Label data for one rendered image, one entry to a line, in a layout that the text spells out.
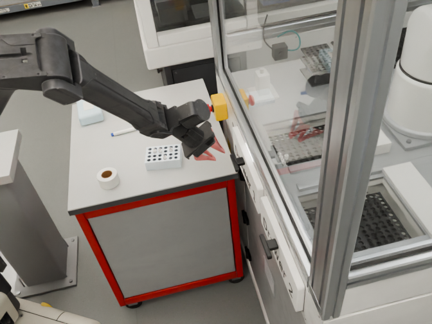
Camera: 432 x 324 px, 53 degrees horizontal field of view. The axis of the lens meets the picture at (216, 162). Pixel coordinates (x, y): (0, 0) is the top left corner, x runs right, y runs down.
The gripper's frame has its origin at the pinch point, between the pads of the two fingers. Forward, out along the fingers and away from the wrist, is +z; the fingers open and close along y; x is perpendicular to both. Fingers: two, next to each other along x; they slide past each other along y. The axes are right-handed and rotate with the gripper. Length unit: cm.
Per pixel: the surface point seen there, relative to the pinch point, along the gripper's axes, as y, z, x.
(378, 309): 15, 17, -52
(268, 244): 0.5, 8.8, -28.6
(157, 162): -26.0, 4.5, 22.6
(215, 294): -65, 74, 13
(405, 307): 19, 23, -52
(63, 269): -116, 29, 42
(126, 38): -84, 63, 283
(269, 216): 3.5, 9.0, -21.7
